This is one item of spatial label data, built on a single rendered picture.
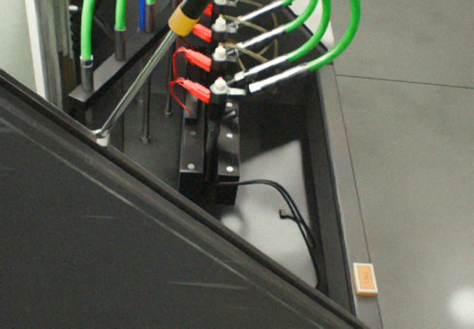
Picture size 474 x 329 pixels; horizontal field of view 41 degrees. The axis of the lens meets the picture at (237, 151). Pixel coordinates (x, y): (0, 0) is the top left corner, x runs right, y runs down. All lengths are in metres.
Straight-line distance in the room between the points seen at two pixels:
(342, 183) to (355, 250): 0.14
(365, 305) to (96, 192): 0.50
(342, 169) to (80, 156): 0.65
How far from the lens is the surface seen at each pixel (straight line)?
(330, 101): 1.28
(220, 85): 0.98
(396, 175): 2.56
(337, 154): 1.18
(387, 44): 3.21
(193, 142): 1.10
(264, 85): 0.98
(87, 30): 0.94
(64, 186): 0.64
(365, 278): 1.01
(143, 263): 0.73
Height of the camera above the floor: 1.76
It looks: 46 degrees down
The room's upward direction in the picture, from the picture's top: 10 degrees clockwise
